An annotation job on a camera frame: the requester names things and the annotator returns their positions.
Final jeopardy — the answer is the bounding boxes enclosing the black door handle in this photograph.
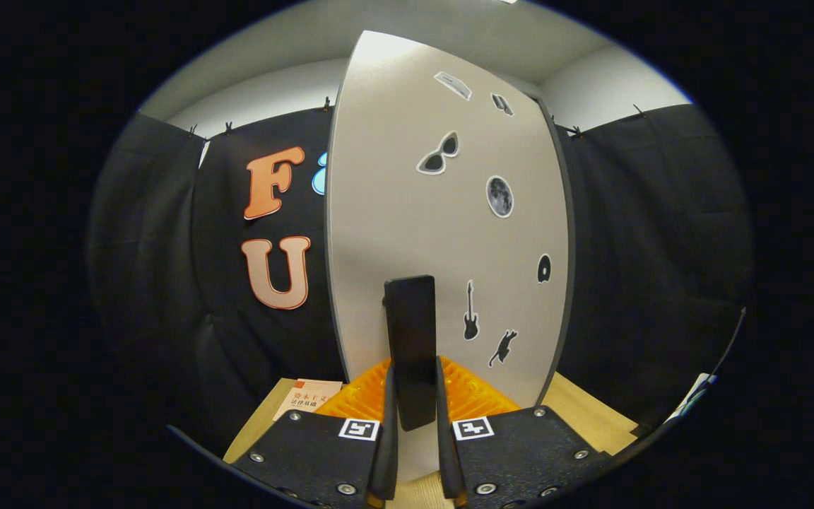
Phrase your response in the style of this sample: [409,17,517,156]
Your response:
[382,276,440,432]

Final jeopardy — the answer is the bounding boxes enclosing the black backdrop cloth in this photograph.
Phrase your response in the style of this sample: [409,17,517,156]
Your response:
[85,103,754,453]

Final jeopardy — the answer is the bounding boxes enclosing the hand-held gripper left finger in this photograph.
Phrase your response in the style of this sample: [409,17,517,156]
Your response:
[229,357,399,509]

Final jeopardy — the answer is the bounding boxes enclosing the beige orange cover book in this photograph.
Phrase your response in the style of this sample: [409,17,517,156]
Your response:
[273,378,344,423]

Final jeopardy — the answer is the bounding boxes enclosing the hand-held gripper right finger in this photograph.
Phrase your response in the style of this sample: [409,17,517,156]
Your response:
[435,356,613,509]

